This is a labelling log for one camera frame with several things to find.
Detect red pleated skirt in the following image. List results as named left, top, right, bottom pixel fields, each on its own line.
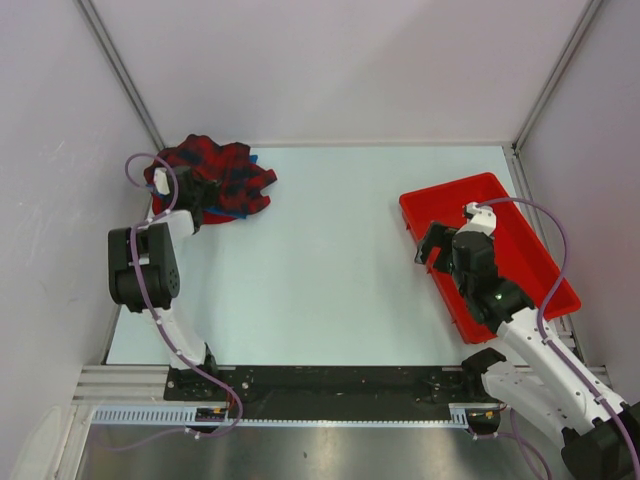
left=151, top=195, right=238, bottom=227

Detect red black plaid skirt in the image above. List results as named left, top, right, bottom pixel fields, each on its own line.
left=143, top=134, right=277, bottom=224

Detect blue skirt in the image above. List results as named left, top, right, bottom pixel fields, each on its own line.
left=159, top=144, right=277, bottom=219

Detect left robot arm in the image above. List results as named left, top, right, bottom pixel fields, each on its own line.
left=107, top=166, right=221, bottom=400

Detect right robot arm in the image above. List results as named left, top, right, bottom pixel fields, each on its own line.
left=415, top=220, right=639, bottom=479

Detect red plastic bin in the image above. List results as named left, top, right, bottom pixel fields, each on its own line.
left=399, top=173, right=559, bottom=344

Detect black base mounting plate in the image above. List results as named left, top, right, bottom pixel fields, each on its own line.
left=164, top=364, right=501, bottom=421

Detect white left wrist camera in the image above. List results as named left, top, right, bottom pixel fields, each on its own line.
left=153, top=167, right=171, bottom=196

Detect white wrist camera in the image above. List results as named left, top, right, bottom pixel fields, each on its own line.
left=153, top=167, right=171, bottom=196
left=458, top=202, right=497, bottom=237

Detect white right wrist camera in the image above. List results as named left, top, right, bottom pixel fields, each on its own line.
left=458, top=202, right=497, bottom=237

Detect aluminium frame rail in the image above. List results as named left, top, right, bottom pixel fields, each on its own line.
left=72, top=364, right=176, bottom=407

